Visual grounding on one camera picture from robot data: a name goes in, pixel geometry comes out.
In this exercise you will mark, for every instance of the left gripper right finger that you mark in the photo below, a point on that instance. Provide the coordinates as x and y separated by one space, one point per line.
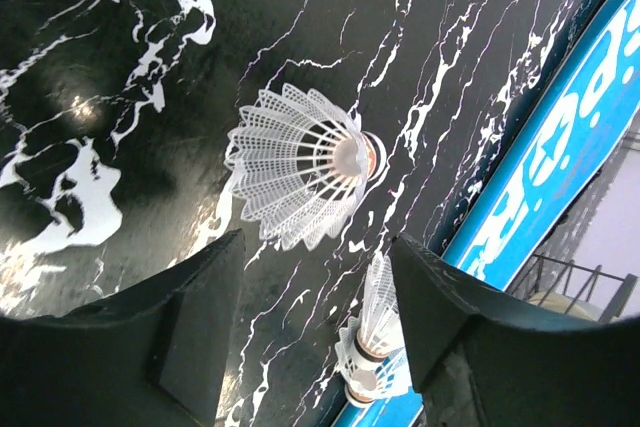
480 357

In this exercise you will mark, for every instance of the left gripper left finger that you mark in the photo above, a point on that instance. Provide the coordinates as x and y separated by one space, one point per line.
153 354

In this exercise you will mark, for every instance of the white shuttlecock of pair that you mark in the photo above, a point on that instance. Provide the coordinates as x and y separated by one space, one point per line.
375 333
367 381

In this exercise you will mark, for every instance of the white plastic shuttlecock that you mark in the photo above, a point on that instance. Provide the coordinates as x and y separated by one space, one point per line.
301 165

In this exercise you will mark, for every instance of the blue racket cover bag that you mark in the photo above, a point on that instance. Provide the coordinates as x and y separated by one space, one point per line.
579 120

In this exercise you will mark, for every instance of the black wire dish rack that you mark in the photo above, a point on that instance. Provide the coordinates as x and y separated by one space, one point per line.
609 292

